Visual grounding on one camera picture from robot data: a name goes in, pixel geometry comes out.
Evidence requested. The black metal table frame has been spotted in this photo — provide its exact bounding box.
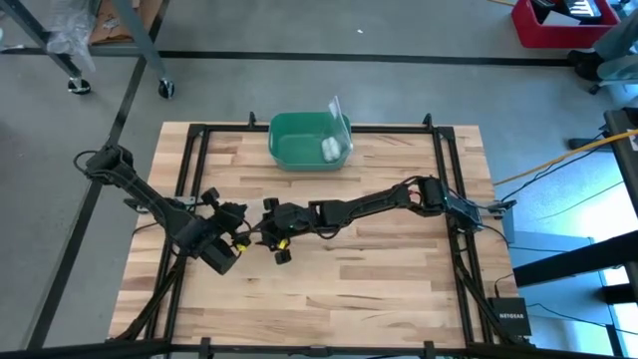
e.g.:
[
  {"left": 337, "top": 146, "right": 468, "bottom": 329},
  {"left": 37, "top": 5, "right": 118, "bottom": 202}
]
[{"left": 107, "top": 112, "right": 529, "bottom": 359}]

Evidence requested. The clear plastic wrap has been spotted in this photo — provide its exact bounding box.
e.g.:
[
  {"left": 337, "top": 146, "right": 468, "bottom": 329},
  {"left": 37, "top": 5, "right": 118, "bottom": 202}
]
[{"left": 47, "top": 0, "right": 96, "bottom": 71}]

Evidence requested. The green plastic bin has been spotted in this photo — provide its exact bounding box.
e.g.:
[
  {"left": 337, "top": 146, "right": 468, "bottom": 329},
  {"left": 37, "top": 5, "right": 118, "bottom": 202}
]
[{"left": 267, "top": 111, "right": 353, "bottom": 173}]

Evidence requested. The person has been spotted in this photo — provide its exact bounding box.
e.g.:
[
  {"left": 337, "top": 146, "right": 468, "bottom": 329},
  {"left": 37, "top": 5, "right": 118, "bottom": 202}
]
[{"left": 567, "top": 19, "right": 638, "bottom": 96}]

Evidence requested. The red plastic bin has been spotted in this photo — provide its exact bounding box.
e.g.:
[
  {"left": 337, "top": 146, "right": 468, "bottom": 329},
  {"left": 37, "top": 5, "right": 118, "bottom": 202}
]
[{"left": 509, "top": 0, "right": 619, "bottom": 50}]

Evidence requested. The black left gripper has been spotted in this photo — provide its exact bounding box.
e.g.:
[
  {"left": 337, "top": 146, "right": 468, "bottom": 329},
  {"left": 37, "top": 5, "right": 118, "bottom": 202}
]
[{"left": 200, "top": 186, "right": 250, "bottom": 246}]

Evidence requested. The white bandage roll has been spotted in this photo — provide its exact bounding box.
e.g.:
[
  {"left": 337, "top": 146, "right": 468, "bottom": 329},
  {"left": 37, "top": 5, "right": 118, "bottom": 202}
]
[{"left": 321, "top": 137, "right": 343, "bottom": 164}]

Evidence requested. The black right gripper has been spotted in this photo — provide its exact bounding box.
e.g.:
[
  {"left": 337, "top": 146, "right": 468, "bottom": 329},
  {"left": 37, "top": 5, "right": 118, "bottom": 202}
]
[{"left": 261, "top": 197, "right": 321, "bottom": 266}]

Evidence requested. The brown cardboard box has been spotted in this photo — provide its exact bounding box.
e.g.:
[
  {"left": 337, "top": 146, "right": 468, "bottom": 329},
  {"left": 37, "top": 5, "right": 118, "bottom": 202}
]
[{"left": 88, "top": 0, "right": 165, "bottom": 46}]

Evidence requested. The grey metal wheeled rack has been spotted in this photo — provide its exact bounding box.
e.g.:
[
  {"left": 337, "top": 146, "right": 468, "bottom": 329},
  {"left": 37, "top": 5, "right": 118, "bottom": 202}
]
[{"left": 0, "top": 0, "right": 175, "bottom": 100}]

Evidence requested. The black metal beam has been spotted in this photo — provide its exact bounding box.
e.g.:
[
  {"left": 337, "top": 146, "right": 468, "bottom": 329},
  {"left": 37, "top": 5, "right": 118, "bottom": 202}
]
[{"left": 512, "top": 229, "right": 638, "bottom": 288}]

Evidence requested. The black Netgear box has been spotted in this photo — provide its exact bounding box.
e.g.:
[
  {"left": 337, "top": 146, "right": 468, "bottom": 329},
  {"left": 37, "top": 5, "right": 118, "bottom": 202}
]
[{"left": 486, "top": 296, "right": 532, "bottom": 338}]

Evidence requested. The yellow cable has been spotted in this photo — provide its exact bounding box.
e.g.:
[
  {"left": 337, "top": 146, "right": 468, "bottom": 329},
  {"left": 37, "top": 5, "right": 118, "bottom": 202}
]
[{"left": 492, "top": 128, "right": 638, "bottom": 186}]

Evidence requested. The upright clear plastic bag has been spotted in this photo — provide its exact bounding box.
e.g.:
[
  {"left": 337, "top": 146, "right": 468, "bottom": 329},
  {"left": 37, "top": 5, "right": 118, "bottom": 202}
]
[{"left": 321, "top": 95, "right": 354, "bottom": 166}]

